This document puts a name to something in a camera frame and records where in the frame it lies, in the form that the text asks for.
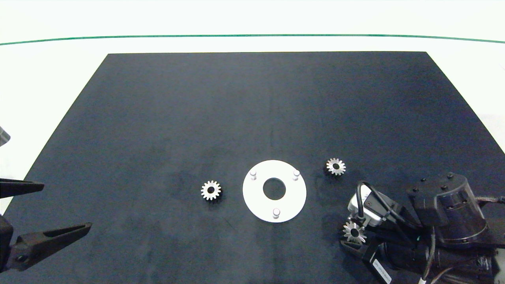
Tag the small steel gear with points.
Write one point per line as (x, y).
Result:
(348, 228)
(331, 165)
(205, 191)

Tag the round white plate with pins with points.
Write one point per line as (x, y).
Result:
(256, 197)

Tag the dark mat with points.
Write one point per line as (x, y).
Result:
(236, 110)

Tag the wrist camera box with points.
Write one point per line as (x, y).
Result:
(3, 137)
(365, 205)

